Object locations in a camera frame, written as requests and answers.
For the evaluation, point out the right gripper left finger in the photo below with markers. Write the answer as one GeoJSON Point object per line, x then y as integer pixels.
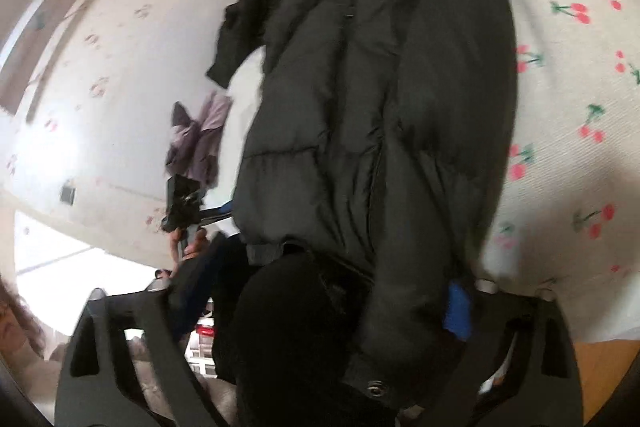
{"type": "Point", "coordinates": [125, 364]}

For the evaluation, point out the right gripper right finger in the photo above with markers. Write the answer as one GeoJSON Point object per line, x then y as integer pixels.
{"type": "Point", "coordinates": [518, 365]}

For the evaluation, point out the black puffer jacket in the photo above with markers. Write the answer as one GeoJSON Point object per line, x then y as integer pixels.
{"type": "Point", "coordinates": [368, 182]}

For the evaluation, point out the person left hand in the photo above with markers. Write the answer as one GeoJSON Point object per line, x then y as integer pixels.
{"type": "Point", "coordinates": [197, 246]}

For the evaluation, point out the purple lilac jacket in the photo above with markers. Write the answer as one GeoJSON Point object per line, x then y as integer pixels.
{"type": "Point", "coordinates": [195, 142]}

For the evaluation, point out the cherry print bed sheet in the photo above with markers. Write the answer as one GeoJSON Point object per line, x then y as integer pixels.
{"type": "Point", "coordinates": [568, 217]}

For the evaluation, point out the black garment by headboard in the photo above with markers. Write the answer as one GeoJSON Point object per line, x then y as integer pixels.
{"type": "Point", "coordinates": [240, 34]}

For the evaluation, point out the wall socket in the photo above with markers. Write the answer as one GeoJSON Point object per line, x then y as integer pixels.
{"type": "Point", "coordinates": [67, 193]}

